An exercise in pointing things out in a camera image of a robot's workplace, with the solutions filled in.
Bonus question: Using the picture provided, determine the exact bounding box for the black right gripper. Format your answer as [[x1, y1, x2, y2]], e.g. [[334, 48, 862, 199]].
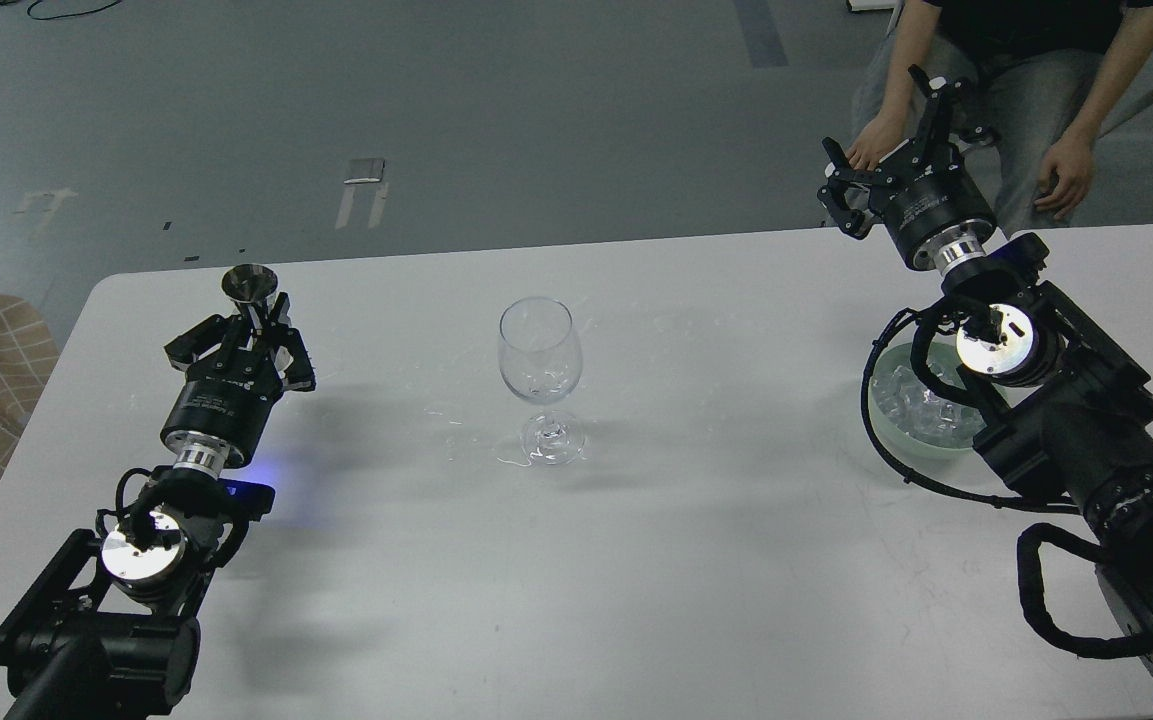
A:
[[817, 65, 1001, 272]]

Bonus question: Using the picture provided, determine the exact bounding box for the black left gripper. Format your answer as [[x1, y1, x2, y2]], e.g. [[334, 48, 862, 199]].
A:
[[160, 292, 317, 468]]

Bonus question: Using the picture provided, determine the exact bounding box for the silver metal jigger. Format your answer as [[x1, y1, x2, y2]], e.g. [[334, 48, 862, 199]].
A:
[[221, 264, 278, 332]]

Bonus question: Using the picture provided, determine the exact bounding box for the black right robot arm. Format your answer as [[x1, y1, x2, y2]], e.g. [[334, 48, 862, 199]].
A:
[[817, 67, 1153, 678]]

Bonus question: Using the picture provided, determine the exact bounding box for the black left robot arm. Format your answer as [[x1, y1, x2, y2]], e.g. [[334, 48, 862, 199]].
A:
[[0, 265, 316, 719]]

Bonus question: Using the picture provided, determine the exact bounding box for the clear wine glass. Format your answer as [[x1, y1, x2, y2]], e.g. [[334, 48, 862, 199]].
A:
[[497, 297, 588, 466]]

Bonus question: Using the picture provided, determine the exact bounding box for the pile of ice cubes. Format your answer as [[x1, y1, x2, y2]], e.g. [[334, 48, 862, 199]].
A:
[[871, 363, 986, 448]]

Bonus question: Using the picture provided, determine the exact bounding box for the seated person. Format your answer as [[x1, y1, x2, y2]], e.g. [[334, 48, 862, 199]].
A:
[[846, 1, 1153, 234]]

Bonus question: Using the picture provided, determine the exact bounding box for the green bowl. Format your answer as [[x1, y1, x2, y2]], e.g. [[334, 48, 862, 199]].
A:
[[867, 343, 986, 460]]

